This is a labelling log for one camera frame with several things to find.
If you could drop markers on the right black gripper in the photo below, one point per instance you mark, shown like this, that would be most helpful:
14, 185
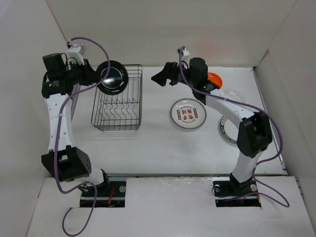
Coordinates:
169, 72

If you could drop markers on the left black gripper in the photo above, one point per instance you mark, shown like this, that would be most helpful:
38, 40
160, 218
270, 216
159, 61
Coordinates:
91, 75

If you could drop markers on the black plate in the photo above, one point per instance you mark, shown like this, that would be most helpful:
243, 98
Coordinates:
117, 79

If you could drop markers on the orange plate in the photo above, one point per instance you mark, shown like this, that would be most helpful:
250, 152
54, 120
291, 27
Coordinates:
216, 79

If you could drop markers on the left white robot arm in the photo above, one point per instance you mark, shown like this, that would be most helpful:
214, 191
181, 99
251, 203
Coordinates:
64, 160

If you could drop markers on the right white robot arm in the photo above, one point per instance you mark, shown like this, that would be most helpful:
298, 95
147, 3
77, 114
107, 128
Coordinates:
254, 131

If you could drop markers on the white plate red characters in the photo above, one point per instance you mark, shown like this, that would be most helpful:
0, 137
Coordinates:
188, 113

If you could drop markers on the clear glass plate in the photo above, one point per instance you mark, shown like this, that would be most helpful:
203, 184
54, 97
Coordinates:
234, 96

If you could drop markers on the white plate green rim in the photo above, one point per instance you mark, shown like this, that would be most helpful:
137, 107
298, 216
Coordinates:
228, 131

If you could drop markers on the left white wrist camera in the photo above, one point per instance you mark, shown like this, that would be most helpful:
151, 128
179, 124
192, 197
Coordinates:
77, 51

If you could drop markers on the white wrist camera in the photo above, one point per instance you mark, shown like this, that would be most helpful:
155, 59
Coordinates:
77, 51
183, 52

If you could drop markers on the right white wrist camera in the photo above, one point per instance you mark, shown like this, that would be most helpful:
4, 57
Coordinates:
183, 52

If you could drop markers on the grey wire dish rack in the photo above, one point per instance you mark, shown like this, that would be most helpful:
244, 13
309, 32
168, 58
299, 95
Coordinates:
122, 111

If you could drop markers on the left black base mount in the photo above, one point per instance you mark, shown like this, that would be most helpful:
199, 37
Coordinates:
112, 197

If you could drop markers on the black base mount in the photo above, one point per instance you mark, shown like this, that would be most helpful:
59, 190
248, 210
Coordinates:
112, 197
227, 196

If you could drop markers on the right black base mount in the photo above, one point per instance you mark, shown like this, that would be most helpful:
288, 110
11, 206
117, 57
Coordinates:
227, 196

